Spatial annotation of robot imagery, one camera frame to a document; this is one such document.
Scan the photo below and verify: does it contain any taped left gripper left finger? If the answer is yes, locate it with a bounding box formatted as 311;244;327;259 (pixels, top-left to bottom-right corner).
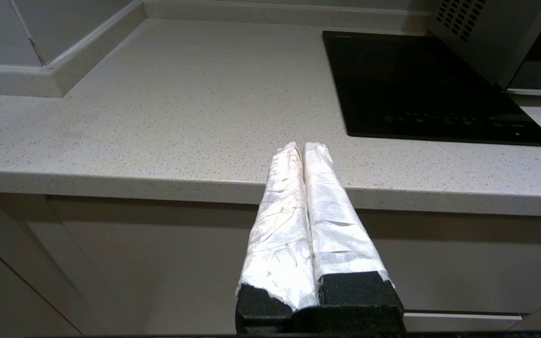
235;142;318;334

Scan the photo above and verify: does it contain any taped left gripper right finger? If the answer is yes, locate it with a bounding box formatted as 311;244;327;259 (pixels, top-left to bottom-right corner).
302;142;405;331

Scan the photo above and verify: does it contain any silver Panasonic microwave oven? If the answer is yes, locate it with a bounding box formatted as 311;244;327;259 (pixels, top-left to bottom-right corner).
428;0;541;98

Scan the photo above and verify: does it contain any white cabinet door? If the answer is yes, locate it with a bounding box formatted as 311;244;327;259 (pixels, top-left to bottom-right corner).
346;209;541;335
47;196;264;335

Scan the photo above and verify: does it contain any black induction cooktop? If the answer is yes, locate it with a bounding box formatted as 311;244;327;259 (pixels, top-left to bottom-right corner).
322;31;541;147

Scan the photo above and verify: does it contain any grey corner cabinet panel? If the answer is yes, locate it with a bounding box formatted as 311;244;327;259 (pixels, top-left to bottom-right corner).
0;192;128;338

